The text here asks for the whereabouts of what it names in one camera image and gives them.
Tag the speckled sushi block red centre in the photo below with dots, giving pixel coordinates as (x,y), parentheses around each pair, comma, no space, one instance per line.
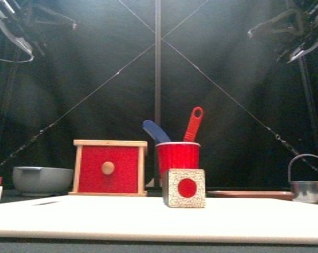
(170,191)

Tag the red plastic utensil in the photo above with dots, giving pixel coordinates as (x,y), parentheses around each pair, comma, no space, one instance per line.
(192,126)

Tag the red plastic cup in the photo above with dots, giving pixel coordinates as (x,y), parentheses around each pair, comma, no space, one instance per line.
(177,156)

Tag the grey bowl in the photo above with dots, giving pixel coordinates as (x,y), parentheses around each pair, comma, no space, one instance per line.
(41,181)

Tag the pink tray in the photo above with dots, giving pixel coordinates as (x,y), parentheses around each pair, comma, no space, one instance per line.
(248,194)

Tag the wooden box red drawer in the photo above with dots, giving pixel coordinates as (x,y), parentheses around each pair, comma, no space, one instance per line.
(107,183)

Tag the white cutting board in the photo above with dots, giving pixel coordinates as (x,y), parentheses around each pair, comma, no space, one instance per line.
(121,217)

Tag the grey vertical frame pole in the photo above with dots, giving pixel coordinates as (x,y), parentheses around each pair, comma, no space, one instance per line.
(157,82)

